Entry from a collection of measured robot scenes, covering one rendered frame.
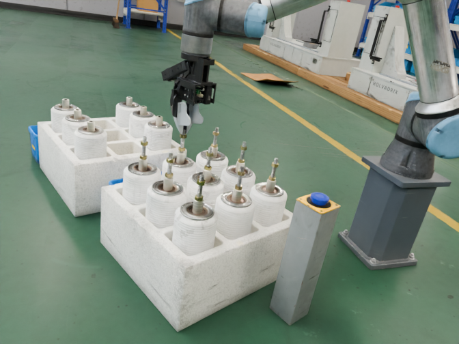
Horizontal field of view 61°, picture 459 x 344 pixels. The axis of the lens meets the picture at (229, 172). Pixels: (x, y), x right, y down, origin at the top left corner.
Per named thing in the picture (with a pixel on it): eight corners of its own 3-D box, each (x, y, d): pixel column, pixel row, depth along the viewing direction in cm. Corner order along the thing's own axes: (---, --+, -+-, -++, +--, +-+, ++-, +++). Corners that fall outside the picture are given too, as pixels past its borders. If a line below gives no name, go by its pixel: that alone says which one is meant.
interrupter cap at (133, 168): (121, 168, 100) (121, 166, 100) (142, 161, 106) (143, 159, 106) (142, 179, 97) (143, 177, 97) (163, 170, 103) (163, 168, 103)
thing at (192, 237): (216, 277, 95) (227, 213, 88) (189, 296, 88) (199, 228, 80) (187, 258, 100) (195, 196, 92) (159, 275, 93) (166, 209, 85)
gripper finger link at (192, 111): (196, 139, 103) (199, 105, 99) (182, 132, 107) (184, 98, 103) (205, 137, 105) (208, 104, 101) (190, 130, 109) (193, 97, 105)
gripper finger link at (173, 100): (171, 117, 100) (175, 83, 97) (168, 116, 101) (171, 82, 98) (186, 117, 104) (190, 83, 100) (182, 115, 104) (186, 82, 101)
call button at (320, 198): (316, 198, 88) (318, 190, 87) (330, 206, 85) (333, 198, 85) (305, 201, 85) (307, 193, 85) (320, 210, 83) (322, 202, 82)
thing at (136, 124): (145, 153, 157) (148, 109, 149) (157, 162, 150) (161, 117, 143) (123, 156, 151) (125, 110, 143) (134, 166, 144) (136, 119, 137)
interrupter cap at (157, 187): (184, 198, 92) (184, 195, 91) (151, 196, 90) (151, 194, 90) (182, 183, 98) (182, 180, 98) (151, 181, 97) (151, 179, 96)
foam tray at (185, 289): (206, 210, 137) (213, 163, 130) (290, 273, 112) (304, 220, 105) (100, 242, 112) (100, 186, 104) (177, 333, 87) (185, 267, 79)
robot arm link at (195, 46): (175, 32, 94) (201, 33, 100) (173, 51, 96) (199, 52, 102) (195, 37, 90) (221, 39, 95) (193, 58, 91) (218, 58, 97)
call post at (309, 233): (287, 297, 103) (315, 192, 90) (308, 314, 98) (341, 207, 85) (268, 308, 98) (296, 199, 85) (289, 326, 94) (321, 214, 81)
